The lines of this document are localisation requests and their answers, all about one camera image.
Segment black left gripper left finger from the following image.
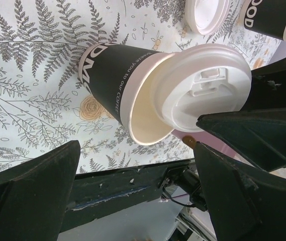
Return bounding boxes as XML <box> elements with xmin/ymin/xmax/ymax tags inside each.
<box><xmin>0</xmin><ymin>141</ymin><xmax>80</xmax><ymax>240</ymax></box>

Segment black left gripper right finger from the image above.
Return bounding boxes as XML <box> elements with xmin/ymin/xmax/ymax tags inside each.
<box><xmin>194</xmin><ymin>142</ymin><xmax>286</xmax><ymax>240</ymax></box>

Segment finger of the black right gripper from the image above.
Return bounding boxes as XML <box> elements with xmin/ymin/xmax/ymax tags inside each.
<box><xmin>196</xmin><ymin>108</ymin><xmax>286</xmax><ymax>172</ymax></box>
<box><xmin>242</xmin><ymin>58</ymin><xmax>286</xmax><ymax>111</ymax></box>

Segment white plastic cup lid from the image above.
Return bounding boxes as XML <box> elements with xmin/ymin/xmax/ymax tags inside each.
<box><xmin>150</xmin><ymin>44</ymin><xmax>251</xmax><ymax>133</ymax></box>

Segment black single paper cup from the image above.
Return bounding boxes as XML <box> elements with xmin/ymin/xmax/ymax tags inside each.
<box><xmin>78</xmin><ymin>42</ymin><xmax>174</xmax><ymax>146</ymax></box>

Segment stack of paper cups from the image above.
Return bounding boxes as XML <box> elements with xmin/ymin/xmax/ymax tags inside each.
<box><xmin>240</xmin><ymin>0</ymin><xmax>286</xmax><ymax>42</ymax></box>

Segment pink straw holder cup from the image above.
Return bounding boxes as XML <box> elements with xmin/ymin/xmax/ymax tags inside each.
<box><xmin>172</xmin><ymin>130</ymin><xmax>236</xmax><ymax>158</ymax></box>

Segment white plastic cup lids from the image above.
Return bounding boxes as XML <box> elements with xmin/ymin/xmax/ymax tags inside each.
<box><xmin>184</xmin><ymin>0</ymin><xmax>244</xmax><ymax>36</ymax></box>

